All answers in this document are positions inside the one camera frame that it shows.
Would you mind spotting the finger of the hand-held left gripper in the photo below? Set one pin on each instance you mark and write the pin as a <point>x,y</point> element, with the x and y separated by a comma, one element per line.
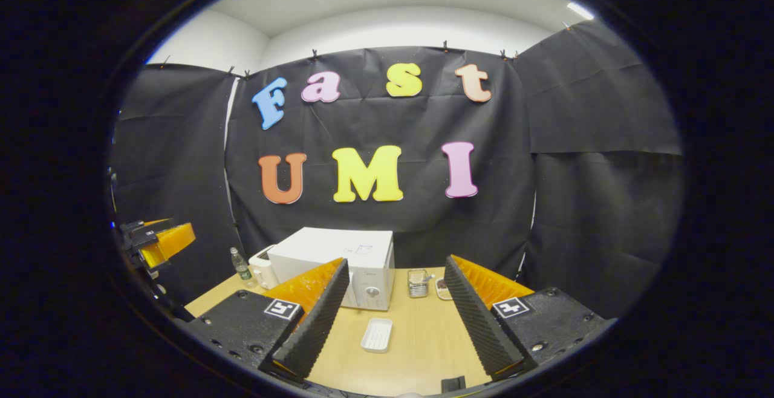
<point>151,224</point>
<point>172,242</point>

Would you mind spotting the clear plastic water bottle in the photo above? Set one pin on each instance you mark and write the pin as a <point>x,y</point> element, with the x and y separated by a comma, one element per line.
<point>242,271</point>

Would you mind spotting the white microwave oven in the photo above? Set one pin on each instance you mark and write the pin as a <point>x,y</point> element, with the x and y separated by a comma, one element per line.
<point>326,253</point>

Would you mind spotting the white divided snack dish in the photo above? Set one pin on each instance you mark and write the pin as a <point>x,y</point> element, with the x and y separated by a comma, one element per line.
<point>442,289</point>

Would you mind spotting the white toaster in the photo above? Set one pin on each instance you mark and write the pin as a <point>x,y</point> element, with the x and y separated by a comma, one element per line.
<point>263,271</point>

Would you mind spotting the white rectangular tray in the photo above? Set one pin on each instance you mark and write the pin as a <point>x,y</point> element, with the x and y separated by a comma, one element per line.
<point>376,334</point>

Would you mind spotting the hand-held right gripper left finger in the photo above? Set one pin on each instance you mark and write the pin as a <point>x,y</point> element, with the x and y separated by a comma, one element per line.
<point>317,325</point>

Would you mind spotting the metal mesh basket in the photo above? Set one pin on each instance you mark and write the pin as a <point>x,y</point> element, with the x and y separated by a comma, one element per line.
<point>417,287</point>

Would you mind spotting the ceiling light panel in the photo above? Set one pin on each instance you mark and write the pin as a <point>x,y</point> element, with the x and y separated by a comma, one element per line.
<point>580,11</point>

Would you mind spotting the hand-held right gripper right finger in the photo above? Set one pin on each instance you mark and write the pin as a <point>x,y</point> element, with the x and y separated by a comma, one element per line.
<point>478,325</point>

